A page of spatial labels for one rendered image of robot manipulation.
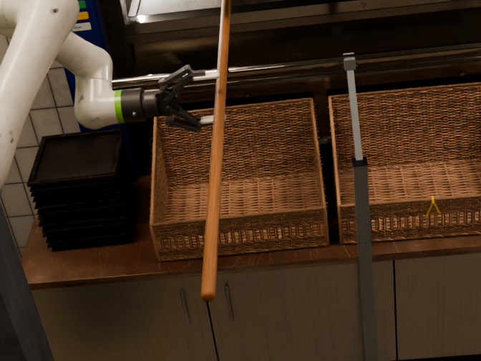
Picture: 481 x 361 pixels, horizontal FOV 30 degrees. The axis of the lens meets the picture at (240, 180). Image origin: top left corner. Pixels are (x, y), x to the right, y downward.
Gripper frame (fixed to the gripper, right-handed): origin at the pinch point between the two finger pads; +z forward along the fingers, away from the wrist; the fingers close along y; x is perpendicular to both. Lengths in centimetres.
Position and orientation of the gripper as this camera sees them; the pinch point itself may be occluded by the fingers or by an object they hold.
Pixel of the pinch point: (218, 97)
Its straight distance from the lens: 245.9
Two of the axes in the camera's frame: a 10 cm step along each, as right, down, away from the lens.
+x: -0.1, 5.8, -8.2
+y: 1.2, 8.1, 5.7
